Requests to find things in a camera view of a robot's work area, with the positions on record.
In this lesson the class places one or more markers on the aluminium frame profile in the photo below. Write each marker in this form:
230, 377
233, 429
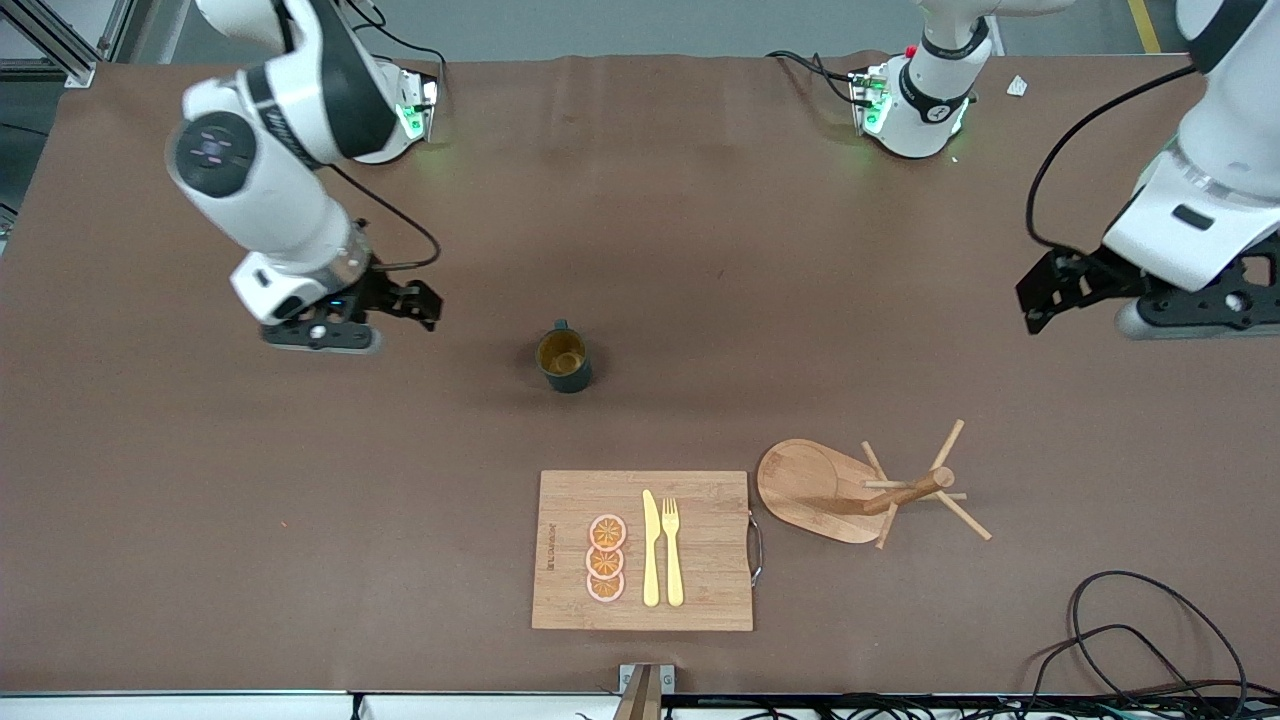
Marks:
60, 50

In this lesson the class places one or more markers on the yellow plastic knife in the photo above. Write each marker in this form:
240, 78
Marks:
651, 560

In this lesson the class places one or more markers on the small white paper scrap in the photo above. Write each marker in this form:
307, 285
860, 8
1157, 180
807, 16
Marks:
1017, 87

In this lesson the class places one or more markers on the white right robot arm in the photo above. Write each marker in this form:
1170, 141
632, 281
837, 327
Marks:
250, 200

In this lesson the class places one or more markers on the yellow plastic fork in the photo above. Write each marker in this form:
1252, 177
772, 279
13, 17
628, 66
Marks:
674, 570

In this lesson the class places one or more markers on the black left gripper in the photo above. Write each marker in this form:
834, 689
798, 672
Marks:
1098, 270

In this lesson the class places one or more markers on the wooden mug tree stand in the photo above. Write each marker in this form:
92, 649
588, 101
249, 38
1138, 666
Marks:
800, 490

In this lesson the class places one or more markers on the white table edge rail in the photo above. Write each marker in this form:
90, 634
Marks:
200, 707

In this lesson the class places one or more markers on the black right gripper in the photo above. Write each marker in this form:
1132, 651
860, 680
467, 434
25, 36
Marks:
377, 287

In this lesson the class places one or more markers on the metal table edge bracket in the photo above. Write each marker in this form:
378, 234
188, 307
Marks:
645, 690

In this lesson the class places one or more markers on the dark green cup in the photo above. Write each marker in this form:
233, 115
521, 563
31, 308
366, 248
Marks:
575, 380

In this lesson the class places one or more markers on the orange slice toy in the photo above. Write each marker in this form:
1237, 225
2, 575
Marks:
605, 589
604, 564
607, 532

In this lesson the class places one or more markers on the bamboo cutting board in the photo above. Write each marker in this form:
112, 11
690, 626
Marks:
700, 590

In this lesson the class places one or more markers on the brown table cover mat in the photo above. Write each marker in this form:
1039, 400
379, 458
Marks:
700, 300

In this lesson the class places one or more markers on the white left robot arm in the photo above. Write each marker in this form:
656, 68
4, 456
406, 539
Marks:
1220, 170

